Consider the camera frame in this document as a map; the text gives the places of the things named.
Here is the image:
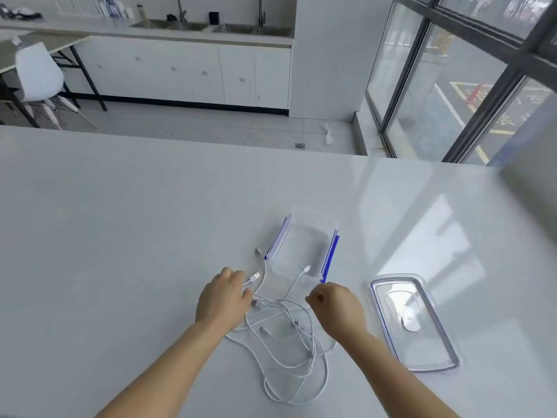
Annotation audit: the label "black tray with items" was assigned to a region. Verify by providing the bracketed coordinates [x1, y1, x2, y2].
[0, 6, 44, 20]

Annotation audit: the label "person's right hand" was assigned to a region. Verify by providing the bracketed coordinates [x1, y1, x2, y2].
[304, 282, 368, 344]

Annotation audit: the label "person's left hand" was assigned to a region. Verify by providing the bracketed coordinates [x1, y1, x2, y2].
[194, 266, 254, 332]

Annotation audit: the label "steel sink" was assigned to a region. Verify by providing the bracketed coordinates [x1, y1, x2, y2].
[212, 23, 292, 38]
[130, 20, 209, 32]

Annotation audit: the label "dark window frame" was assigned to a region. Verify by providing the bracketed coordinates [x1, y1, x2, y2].
[364, 0, 557, 165]

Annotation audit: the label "clear container with blue clips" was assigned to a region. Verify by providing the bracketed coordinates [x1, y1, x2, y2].
[264, 205, 341, 284]

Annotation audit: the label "white plastic chair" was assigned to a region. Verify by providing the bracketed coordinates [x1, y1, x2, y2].
[14, 42, 99, 130]

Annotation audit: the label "beige table black legs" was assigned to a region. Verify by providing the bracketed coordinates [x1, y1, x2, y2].
[0, 32, 108, 129]

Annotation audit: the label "clear container lid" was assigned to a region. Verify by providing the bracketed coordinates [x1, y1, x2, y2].
[367, 273, 461, 373]

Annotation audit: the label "person's right forearm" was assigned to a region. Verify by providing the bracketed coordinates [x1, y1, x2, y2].
[337, 328, 462, 418]

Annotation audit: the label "white kitchen cabinet counter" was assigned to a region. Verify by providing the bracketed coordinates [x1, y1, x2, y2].
[0, 17, 293, 116]

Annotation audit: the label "person's left forearm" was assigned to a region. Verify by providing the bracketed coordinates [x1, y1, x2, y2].
[93, 319, 234, 418]

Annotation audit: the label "white slatted rack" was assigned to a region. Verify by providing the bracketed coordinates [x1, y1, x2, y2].
[52, 0, 103, 16]

